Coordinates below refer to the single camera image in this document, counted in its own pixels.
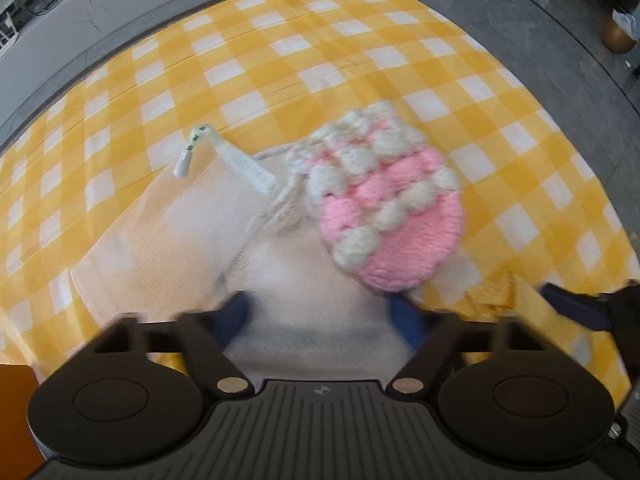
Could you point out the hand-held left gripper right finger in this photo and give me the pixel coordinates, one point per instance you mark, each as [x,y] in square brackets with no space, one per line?
[406,321]

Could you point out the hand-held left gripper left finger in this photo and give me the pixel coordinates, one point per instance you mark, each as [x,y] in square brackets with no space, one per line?
[235,315]

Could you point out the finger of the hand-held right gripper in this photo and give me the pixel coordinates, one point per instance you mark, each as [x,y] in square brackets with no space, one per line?
[575,307]

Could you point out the yellow knitted cloth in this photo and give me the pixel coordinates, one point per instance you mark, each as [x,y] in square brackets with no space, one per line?
[492,292]

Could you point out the pink and white knitted pouch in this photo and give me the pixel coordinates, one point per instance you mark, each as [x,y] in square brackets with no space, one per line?
[395,220]

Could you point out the white mesh washcloth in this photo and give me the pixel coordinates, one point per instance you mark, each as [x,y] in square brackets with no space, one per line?
[165,240]

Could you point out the yellow checkered tablecloth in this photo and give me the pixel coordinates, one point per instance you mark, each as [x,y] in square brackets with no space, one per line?
[350,35]

